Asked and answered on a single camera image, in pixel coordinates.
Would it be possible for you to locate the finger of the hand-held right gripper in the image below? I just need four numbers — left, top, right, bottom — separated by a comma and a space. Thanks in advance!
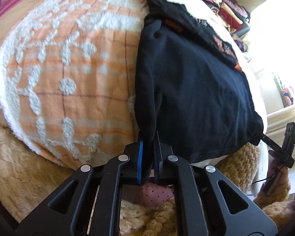
259, 132, 286, 153

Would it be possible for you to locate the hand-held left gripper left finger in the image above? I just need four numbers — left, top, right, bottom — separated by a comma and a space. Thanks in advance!
18, 139, 145, 236

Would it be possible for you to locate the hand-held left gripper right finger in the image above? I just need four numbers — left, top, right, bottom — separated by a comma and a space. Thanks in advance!
154, 141, 278, 236

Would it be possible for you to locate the black long-sleeved sweater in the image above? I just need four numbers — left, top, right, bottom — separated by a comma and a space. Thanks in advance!
134, 0, 264, 165

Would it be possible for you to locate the basket of loose clothes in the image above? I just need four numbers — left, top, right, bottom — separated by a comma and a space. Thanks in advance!
232, 34, 252, 56

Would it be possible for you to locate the stack of folded clothes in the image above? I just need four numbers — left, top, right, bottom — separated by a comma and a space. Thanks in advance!
192, 0, 251, 33

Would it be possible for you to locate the person's right hand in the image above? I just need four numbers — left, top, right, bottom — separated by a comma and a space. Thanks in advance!
267, 150, 290, 191

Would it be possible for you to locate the pink dotted garment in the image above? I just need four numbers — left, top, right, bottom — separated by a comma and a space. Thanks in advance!
134, 183, 174, 208

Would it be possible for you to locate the colourful fabric item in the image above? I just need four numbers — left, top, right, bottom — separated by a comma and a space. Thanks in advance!
273, 72, 295, 108

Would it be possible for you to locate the fuzzy tan robe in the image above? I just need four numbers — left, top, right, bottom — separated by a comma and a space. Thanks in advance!
120, 197, 180, 236

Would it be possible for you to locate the black shelf stand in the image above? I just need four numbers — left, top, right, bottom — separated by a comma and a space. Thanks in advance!
236, 19, 252, 37

